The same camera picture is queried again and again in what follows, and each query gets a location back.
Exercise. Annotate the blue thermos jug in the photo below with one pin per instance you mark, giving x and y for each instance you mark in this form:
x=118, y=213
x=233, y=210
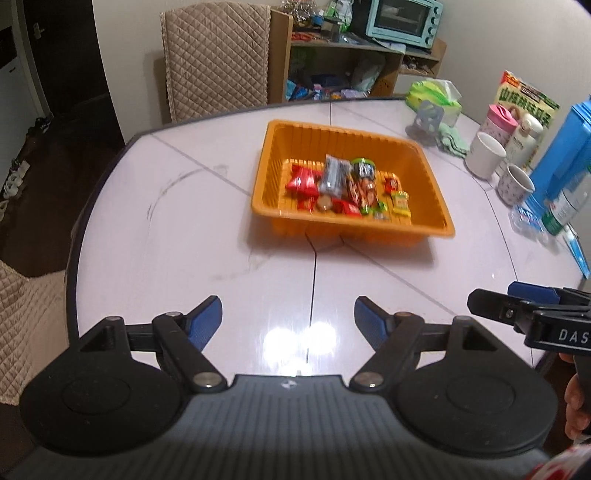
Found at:
x=563, y=147

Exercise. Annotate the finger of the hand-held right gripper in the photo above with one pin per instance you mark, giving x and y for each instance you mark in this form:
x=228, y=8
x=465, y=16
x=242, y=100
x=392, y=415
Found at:
x=531, y=291
x=496, y=307

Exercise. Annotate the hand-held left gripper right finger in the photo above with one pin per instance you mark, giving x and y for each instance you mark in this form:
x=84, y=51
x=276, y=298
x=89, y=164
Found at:
x=369, y=321

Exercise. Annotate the blue pocket tissue packet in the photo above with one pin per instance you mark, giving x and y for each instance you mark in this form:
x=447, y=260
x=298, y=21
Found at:
x=526, y=220

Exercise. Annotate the green tissue pack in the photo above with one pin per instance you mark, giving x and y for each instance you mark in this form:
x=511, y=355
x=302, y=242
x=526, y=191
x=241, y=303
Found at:
x=429, y=90

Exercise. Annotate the red scissors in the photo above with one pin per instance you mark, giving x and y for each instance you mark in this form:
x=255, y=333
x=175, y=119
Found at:
x=304, y=36

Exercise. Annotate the plain white cup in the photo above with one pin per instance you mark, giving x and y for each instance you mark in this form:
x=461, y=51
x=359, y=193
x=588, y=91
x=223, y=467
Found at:
x=482, y=158

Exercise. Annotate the person's right hand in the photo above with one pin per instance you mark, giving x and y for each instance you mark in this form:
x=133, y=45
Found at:
x=575, y=415

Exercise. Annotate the green cloth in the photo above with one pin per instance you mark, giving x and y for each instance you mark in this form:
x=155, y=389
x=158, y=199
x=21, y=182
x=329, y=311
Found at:
x=455, y=141

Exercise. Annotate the small green candy wrapper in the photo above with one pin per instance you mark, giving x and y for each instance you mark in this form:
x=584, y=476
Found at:
x=401, y=204

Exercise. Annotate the silver grey snack packet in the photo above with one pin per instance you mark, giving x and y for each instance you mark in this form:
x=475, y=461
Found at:
x=334, y=175

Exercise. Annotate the brown caramel candy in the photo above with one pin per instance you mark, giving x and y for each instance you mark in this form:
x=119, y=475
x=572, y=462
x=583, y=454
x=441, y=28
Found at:
x=325, y=203

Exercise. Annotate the grey phone stand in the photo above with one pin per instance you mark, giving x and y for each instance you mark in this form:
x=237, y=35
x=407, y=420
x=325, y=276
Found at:
x=427, y=119

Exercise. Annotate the patterned white cup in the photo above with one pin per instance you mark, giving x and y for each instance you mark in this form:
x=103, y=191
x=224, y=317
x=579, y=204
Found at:
x=512, y=188

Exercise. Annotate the long green black snack bar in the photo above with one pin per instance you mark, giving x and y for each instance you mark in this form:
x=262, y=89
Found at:
x=364, y=182

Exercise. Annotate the orange plastic tray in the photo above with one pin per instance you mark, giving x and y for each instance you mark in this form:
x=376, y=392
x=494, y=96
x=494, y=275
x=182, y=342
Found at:
x=323, y=138

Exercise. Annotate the green white bag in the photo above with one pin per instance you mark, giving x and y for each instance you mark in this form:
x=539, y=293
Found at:
x=339, y=14

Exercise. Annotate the teal toaster oven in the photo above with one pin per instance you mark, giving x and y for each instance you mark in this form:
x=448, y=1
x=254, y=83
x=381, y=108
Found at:
x=401, y=18

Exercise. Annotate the wooden shelf unit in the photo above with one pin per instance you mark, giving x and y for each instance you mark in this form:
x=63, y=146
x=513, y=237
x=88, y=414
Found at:
x=279, y=55

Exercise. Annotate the pink lid tumbler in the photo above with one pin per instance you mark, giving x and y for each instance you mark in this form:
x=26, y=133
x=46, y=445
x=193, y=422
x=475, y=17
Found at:
x=496, y=123

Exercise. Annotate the red white patterned clothing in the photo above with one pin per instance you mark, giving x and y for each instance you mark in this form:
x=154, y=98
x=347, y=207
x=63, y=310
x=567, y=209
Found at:
x=558, y=466

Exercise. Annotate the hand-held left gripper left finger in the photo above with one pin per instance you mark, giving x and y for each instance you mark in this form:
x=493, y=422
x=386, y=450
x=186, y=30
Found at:
x=207, y=319

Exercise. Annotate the quilted beige chair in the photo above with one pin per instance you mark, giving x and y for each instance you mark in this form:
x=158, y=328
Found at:
x=212, y=60
x=27, y=323

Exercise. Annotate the clear water bottle green label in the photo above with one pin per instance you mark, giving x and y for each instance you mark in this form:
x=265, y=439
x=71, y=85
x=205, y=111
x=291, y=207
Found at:
x=565, y=208

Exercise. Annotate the black white shoe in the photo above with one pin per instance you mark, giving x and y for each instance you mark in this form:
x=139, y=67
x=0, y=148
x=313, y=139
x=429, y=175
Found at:
x=40, y=123

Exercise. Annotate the small red candy wrapper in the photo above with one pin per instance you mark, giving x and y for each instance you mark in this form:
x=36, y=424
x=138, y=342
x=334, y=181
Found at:
x=391, y=183

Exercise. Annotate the yellow green snack bag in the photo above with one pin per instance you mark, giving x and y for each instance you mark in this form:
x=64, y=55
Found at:
x=531, y=99

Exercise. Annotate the white bottle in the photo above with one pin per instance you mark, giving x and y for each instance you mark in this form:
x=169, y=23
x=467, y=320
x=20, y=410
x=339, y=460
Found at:
x=524, y=138

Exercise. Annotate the flat blue packet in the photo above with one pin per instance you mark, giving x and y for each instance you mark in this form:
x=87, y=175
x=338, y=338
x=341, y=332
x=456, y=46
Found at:
x=579, y=251

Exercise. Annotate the small red green candy packet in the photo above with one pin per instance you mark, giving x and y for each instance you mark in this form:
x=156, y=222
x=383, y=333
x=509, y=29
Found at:
x=348, y=207

